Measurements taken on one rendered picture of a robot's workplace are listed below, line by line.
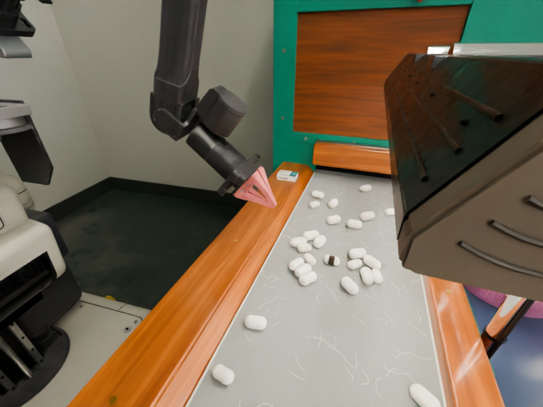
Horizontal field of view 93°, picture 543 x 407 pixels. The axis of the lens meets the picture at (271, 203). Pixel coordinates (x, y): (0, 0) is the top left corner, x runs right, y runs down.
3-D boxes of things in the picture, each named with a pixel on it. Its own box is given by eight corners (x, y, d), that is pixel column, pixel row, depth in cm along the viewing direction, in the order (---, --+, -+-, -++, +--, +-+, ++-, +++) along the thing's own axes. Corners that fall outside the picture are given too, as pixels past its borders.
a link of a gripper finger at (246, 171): (288, 190, 51) (254, 157, 50) (277, 209, 45) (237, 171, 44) (268, 209, 55) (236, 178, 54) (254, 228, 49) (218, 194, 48)
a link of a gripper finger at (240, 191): (292, 186, 53) (258, 153, 52) (281, 202, 47) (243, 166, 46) (272, 203, 57) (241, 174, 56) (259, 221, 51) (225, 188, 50)
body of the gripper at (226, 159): (263, 157, 52) (237, 132, 52) (242, 178, 44) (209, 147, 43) (246, 177, 56) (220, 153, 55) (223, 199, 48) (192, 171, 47)
